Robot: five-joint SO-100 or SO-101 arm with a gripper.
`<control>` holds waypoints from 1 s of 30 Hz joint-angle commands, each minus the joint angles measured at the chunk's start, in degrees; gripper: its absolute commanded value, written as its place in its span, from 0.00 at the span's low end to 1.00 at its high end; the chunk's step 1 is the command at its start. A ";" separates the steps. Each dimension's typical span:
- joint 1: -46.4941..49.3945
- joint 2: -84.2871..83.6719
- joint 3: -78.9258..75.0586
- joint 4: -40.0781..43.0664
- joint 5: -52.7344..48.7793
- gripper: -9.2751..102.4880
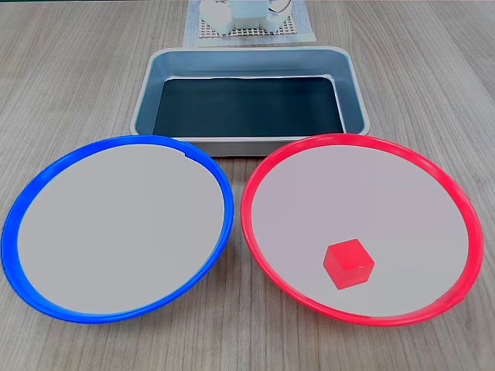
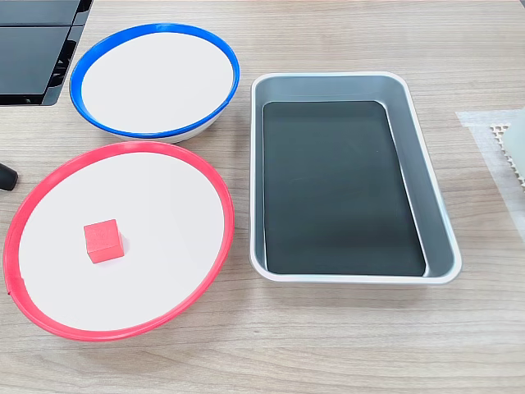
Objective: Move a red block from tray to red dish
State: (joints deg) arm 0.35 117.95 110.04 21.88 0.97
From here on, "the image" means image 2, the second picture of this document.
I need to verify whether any red cube block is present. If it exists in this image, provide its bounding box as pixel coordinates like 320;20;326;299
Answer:
83;218;126;264

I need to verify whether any black tray liner mat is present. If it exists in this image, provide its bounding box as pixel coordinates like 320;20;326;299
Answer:
262;100;427;277

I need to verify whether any red rimmed dish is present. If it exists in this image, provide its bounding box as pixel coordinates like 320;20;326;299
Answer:
2;140;235;343

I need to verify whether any blue rimmed dish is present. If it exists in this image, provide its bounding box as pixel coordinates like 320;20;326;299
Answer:
68;22;241;144

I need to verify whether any silver metal tray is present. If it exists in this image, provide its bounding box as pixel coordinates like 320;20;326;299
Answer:
249;71;463;285

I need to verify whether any black rubber stand foot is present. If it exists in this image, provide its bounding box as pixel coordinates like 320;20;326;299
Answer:
0;161;20;192

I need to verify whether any black plastic stand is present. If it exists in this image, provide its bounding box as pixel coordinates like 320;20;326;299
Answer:
0;0;95;108

